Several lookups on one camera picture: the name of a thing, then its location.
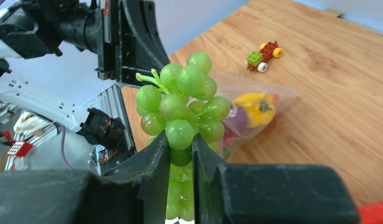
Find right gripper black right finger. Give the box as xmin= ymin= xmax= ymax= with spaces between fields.
xmin=192 ymin=135 xmax=360 ymax=224

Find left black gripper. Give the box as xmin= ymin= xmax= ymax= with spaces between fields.
xmin=0 ymin=0 xmax=170 ymax=87

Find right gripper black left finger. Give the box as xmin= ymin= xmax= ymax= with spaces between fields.
xmin=0 ymin=133 xmax=170 ymax=224

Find green grapes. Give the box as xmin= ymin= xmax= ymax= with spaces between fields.
xmin=135 ymin=51 xmax=231 ymax=222

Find purple eggplant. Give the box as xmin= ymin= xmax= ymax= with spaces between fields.
xmin=221 ymin=107 xmax=248 ymax=138

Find yellow bell pepper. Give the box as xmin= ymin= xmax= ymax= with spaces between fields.
xmin=233 ymin=92 xmax=278 ymax=128

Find clear zip top bag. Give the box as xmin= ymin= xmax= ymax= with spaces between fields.
xmin=208 ymin=71 xmax=298 ymax=160

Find red plastic basket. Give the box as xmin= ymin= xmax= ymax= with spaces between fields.
xmin=358 ymin=201 xmax=383 ymax=224

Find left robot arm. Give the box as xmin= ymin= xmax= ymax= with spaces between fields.
xmin=0 ymin=0 xmax=169 ymax=149

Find colourful toy car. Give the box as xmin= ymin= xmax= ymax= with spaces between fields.
xmin=245 ymin=41 xmax=283 ymax=73

